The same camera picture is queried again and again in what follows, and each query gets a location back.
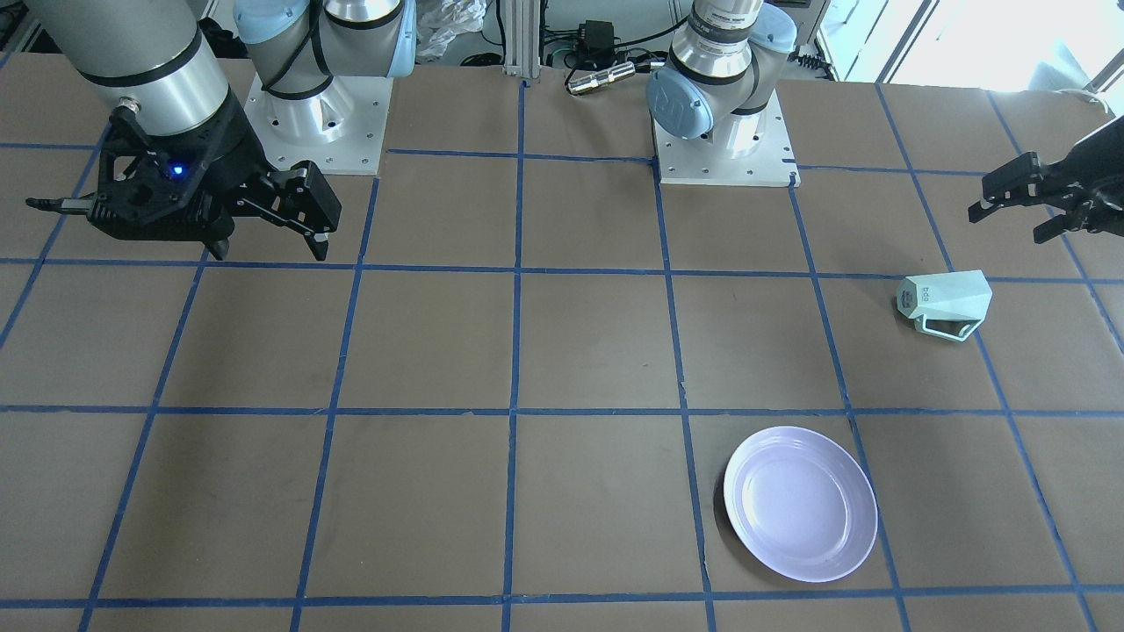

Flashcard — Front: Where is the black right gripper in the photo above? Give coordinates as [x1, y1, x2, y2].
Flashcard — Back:
[88, 90, 342, 262]

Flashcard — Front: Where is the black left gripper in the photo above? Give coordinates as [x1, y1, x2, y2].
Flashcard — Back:
[968, 117, 1123, 244]

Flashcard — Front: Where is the mint green faceted cup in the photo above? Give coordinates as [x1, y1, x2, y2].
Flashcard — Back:
[895, 269, 994, 341]

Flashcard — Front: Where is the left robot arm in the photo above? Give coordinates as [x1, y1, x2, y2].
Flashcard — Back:
[645, 1, 1123, 244]

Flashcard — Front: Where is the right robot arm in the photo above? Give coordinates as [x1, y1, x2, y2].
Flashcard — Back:
[25, 1, 417, 261]

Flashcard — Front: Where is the lavender plate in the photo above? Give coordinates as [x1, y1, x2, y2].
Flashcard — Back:
[720, 427, 879, 584]

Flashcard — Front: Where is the black power adapter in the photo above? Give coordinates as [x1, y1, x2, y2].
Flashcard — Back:
[575, 19, 616, 69]

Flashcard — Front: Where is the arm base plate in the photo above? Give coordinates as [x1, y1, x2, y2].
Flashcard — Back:
[244, 76, 395, 177]
[645, 71, 803, 188]

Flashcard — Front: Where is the aluminium frame post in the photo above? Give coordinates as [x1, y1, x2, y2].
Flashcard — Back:
[495, 1, 544, 85]

